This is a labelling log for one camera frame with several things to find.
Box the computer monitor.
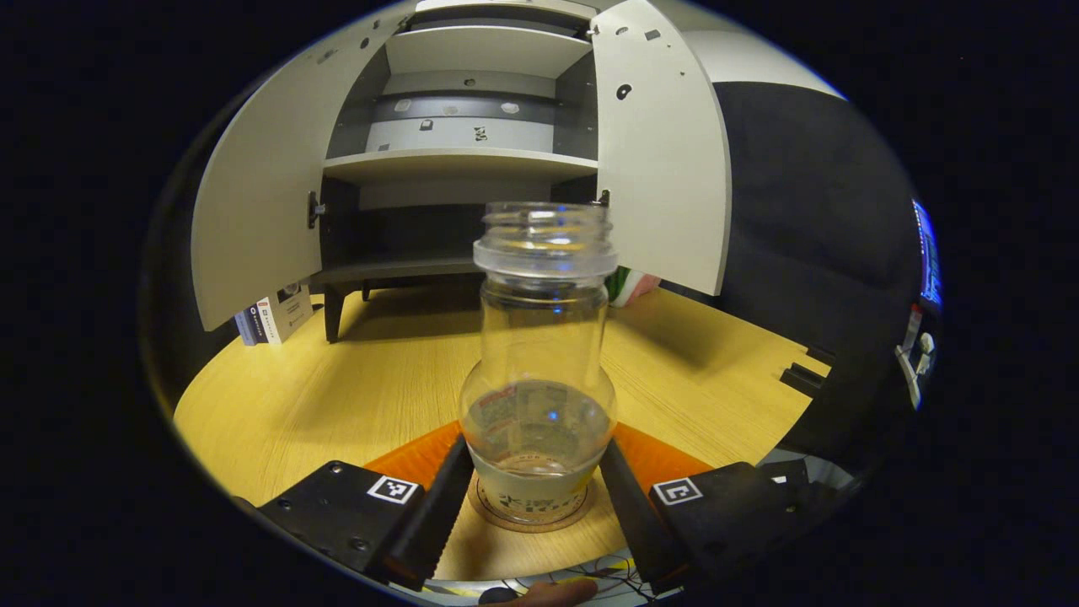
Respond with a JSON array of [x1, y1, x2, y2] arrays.
[[910, 198, 943, 309]]

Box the white cabinet door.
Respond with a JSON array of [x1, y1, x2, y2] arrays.
[[590, 0, 733, 296], [191, 4, 418, 332]]

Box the green pink packet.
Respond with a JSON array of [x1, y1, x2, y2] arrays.
[[609, 266, 663, 309]]

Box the white grey cabinet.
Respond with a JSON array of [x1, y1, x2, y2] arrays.
[[308, 0, 612, 344]]

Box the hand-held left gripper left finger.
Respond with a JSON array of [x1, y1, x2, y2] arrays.
[[232, 420, 475, 591]]

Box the black metal bracket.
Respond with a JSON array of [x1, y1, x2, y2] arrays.
[[780, 344, 835, 399]]

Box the round brown coaster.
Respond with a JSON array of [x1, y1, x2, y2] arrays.
[[468, 472, 598, 534]]

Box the black backdrop cloth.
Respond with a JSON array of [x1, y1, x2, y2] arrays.
[[674, 80, 928, 473]]

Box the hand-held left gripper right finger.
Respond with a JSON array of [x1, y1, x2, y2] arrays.
[[599, 422, 844, 595]]

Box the white plastic device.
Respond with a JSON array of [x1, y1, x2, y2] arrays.
[[894, 303, 938, 414]]

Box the clear glass bottle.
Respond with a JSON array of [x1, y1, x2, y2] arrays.
[[459, 201, 619, 525]]

